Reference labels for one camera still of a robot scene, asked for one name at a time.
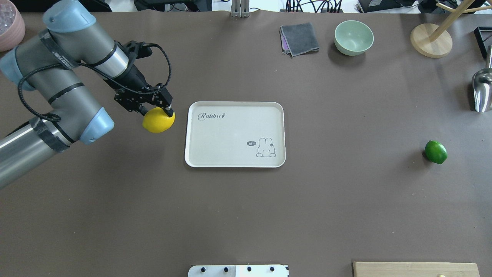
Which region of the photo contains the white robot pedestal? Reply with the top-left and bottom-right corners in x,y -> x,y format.
188,264 -> 289,277

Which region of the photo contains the wine glass rack tray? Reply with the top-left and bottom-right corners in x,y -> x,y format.
473,27 -> 492,60

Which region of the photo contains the grey folded cloth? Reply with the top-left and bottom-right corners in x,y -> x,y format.
279,22 -> 319,57

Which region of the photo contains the wooden mug tree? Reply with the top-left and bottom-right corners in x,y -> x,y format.
411,0 -> 492,58

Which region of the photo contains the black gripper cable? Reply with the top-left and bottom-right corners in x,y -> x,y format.
18,43 -> 172,123

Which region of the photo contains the pink bowl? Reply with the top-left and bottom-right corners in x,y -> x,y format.
0,0 -> 26,52

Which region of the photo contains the metal scoop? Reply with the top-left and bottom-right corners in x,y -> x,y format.
472,45 -> 492,113

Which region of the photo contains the green lime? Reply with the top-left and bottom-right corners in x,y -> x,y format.
424,140 -> 448,165

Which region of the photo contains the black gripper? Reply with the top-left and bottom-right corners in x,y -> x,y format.
105,41 -> 174,117

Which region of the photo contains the aluminium frame post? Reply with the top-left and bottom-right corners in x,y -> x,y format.
231,0 -> 250,18

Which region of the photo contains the yellow lemon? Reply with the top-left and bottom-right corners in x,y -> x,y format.
142,107 -> 176,133

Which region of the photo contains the bamboo cutting board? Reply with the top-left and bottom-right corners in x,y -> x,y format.
353,262 -> 480,277

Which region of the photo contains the green bowl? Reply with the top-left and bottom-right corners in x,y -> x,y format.
334,20 -> 374,56

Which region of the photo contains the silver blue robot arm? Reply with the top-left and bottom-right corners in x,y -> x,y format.
1,0 -> 175,187

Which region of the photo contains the white rabbit tray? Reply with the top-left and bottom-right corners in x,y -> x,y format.
184,101 -> 286,168

